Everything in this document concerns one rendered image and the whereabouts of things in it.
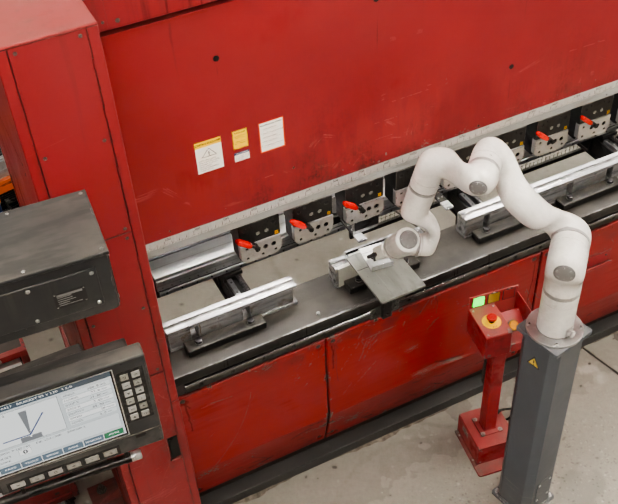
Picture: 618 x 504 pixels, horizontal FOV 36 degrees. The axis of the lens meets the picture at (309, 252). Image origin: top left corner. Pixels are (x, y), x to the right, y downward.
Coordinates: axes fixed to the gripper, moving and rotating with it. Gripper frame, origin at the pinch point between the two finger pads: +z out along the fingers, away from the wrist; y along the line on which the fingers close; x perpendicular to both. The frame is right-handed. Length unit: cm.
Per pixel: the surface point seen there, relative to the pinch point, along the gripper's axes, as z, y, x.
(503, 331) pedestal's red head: 5, -38, 38
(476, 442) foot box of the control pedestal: 55, -33, 80
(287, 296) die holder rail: 15.0, 34.4, 4.7
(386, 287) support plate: -1.1, 2.4, 11.7
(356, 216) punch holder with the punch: -5.7, 7.0, -14.9
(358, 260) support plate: 9.7, 6.4, -1.0
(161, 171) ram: -44, 73, -37
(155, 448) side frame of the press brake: 14, 94, 44
